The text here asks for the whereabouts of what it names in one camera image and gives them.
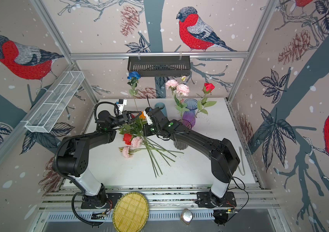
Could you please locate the red rose on table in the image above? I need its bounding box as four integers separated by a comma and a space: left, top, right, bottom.
123, 133, 133, 146

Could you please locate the black hanging basket shelf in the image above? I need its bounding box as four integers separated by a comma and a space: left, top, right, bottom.
127, 56, 191, 77

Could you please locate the pink grey glass vase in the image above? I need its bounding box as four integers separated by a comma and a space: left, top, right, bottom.
174, 141, 188, 150

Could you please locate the blue artificial rose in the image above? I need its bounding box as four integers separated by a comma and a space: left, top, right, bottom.
127, 72, 141, 111

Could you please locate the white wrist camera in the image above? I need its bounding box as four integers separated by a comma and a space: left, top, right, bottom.
145, 115, 153, 125
116, 99, 127, 113

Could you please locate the yellow woven bamboo tray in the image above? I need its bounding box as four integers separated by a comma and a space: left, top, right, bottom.
112, 192, 150, 232

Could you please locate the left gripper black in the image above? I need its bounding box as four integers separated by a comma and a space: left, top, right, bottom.
109, 112, 141, 131

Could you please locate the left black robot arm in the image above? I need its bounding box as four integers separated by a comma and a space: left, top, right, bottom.
52, 101, 142, 209

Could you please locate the blue purple glass vase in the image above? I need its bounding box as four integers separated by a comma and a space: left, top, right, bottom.
182, 99, 198, 129

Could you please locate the white wire mesh basket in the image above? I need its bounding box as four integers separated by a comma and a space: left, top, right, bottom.
25, 71, 85, 133

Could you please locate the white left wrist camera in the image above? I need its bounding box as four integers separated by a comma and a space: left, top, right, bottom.
116, 99, 127, 113

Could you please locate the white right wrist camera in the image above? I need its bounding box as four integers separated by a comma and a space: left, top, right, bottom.
145, 115, 153, 125

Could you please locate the orange artificial rose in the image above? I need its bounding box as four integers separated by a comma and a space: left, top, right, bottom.
139, 111, 146, 120

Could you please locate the red artificial rose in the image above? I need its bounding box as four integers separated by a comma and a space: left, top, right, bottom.
195, 83, 217, 117

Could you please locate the teal ceramic vase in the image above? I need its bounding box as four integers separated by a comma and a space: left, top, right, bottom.
155, 102, 167, 117

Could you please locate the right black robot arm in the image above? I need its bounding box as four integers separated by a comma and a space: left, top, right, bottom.
144, 107, 240, 208

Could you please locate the pink carnation bunch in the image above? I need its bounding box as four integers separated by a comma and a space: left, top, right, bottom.
165, 76, 190, 118
119, 136, 183, 160

